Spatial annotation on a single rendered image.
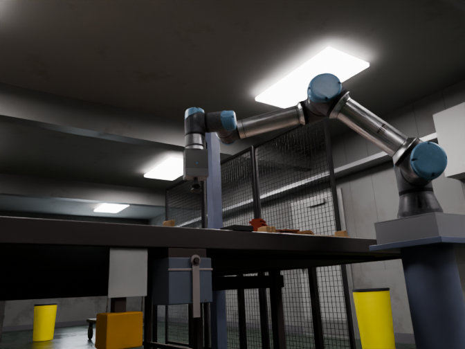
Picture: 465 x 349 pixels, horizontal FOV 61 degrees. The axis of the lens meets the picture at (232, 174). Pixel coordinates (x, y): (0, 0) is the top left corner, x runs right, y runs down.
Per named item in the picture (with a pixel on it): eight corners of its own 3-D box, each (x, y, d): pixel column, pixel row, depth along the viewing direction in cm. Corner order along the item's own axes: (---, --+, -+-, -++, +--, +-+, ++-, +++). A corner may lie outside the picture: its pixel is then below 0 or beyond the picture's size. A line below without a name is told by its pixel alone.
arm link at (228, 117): (237, 118, 155) (210, 120, 157) (232, 106, 145) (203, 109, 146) (238, 136, 153) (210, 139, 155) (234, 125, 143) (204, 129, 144)
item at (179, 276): (216, 316, 106) (214, 247, 111) (170, 320, 98) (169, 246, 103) (194, 314, 114) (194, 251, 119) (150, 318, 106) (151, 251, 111)
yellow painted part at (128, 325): (142, 346, 93) (144, 246, 100) (105, 352, 88) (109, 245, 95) (129, 344, 99) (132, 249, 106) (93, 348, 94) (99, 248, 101)
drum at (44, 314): (29, 340, 738) (32, 304, 757) (52, 338, 761) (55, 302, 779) (32, 342, 705) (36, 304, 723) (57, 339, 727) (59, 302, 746)
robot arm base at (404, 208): (453, 215, 138) (448, 187, 140) (423, 213, 131) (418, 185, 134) (417, 221, 151) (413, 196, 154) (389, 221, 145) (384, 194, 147)
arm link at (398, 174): (427, 192, 149) (421, 158, 152) (440, 185, 136) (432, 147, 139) (394, 195, 150) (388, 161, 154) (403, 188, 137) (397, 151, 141)
